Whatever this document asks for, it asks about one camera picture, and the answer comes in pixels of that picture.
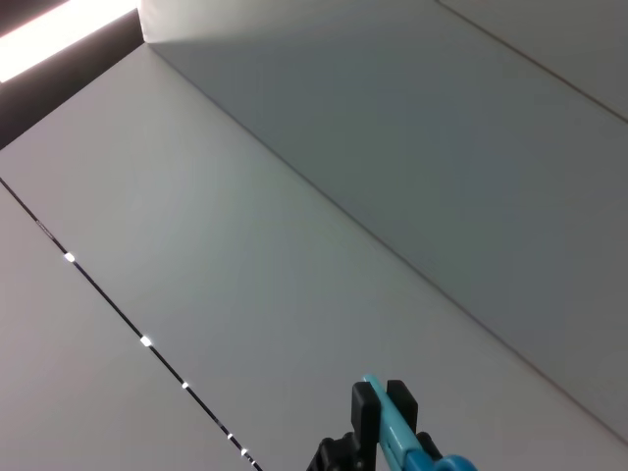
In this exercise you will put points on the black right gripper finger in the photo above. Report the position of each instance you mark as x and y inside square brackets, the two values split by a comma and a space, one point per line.
[404, 402]
[364, 417]

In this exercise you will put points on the blue scissors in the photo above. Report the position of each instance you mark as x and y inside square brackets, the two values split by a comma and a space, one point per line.
[397, 432]

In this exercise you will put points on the black ceiling light track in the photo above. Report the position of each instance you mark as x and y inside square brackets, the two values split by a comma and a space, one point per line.
[122, 321]

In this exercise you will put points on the bright ceiling light strip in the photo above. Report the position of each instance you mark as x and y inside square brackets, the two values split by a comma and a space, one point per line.
[49, 36]

